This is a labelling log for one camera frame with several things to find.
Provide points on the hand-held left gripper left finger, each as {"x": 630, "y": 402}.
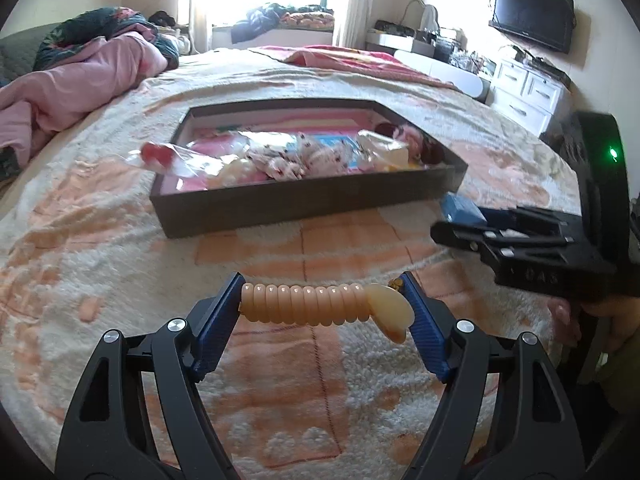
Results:
{"x": 220, "y": 312}

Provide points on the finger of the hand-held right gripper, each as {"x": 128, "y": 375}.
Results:
{"x": 540, "y": 221}
{"x": 500, "y": 247}

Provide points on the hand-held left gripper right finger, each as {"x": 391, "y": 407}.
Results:
{"x": 424, "y": 321}

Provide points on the brown hair clip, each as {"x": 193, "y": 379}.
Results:
{"x": 427, "y": 152}

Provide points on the grey shallow box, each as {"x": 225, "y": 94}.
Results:
{"x": 300, "y": 205}

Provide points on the speckled pink hair clip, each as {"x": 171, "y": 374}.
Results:
{"x": 277, "y": 165}

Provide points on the person's right hand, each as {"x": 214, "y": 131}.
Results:
{"x": 615, "y": 325}

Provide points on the blue small box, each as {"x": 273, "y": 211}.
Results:
{"x": 462, "y": 210}

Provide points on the cream orange printed blanket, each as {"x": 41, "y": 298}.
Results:
{"x": 125, "y": 270}

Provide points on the white dresser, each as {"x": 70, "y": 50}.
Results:
{"x": 525, "y": 95}

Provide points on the cream item in plastic wrap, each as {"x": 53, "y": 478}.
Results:
{"x": 385, "y": 150}

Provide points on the black set-top box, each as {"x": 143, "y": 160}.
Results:
{"x": 547, "y": 66}

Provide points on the red item in plastic bag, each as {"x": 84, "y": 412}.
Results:
{"x": 160, "y": 156}

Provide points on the white vanity table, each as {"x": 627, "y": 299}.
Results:
{"x": 440, "y": 67}

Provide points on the black television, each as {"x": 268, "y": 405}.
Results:
{"x": 532, "y": 15}

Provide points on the pink orange blanket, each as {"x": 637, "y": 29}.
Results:
{"x": 360, "y": 62}

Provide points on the vanity mirror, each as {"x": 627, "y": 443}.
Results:
{"x": 429, "y": 16}

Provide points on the pink floral quilt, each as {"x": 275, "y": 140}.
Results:
{"x": 75, "y": 75}

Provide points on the window sill bench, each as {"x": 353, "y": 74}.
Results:
{"x": 272, "y": 39}

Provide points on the white curtain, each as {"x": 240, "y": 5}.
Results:
{"x": 195, "y": 5}
{"x": 352, "y": 2}

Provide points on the dark jacket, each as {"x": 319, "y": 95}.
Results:
{"x": 255, "y": 22}

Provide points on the colourful folded blanket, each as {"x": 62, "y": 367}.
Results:
{"x": 305, "y": 19}

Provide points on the black bag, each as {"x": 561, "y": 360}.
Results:
{"x": 162, "y": 17}

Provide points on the grey padded headboard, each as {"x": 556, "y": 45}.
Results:
{"x": 20, "y": 52}

